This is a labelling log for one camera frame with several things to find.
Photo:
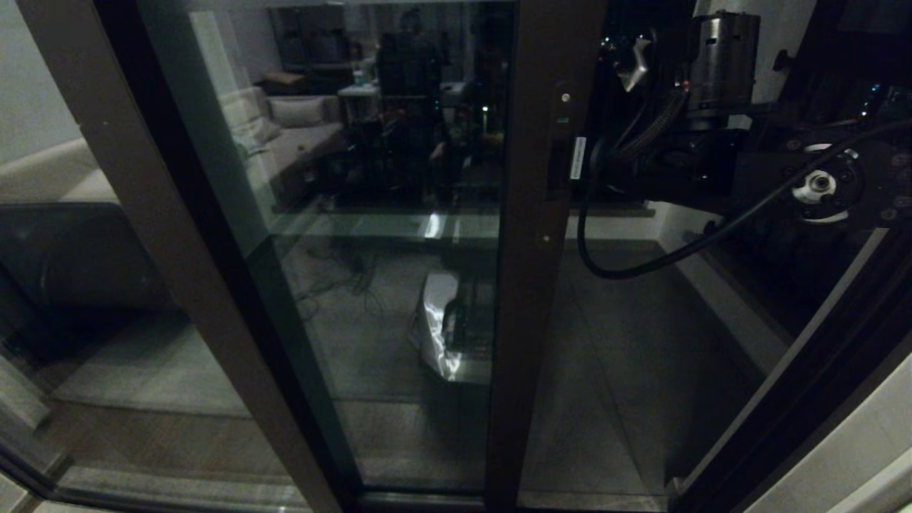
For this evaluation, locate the short stone balcony sill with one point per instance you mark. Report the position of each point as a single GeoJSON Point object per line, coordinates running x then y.
{"type": "Point", "coordinates": [748, 288]}

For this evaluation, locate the brown framed fixed glass door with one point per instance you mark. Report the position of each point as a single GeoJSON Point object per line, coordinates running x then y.
{"type": "Point", "coordinates": [246, 356]}

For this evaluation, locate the long stone balcony sill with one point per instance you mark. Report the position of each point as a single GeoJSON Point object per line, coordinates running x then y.
{"type": "Point", "coordinates": [620, 211]}

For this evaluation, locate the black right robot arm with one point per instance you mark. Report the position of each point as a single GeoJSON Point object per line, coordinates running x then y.
{"type": "Point", "coordinates": [719, 64]}

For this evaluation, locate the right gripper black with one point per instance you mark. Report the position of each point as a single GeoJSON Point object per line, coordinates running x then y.
{"type": "Point", "coordinates": [670, 167]}

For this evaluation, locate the brown framed sliding glass door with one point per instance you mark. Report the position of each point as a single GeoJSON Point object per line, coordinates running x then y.
{"type": "Point", "coordinates": [531, 285]}

